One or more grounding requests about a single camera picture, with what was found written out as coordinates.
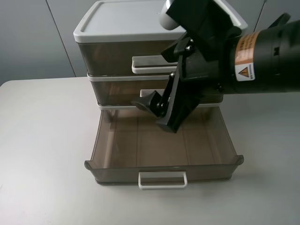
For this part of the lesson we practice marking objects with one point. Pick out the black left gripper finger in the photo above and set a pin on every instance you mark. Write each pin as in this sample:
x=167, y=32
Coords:
x=160, y=105

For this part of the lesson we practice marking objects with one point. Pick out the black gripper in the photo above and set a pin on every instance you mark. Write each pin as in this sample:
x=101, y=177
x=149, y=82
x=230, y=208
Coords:
x=199, y=52

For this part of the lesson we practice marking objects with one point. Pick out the brown transparent drawer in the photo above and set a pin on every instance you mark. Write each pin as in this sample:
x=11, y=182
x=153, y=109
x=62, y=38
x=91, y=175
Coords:
x=123, y=92
x=115, y=58
x=130, y=148

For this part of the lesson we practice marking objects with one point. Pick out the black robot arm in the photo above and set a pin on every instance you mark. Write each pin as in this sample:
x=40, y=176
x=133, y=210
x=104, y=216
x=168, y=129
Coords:
x=267, y=61

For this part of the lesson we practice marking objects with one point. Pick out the white drawer cabinet frame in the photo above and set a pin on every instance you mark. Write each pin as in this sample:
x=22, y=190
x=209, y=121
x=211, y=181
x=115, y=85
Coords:
x=128, y=21

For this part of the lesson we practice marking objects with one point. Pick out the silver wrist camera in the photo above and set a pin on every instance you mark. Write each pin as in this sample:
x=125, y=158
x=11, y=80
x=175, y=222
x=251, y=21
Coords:
x=165, y=20

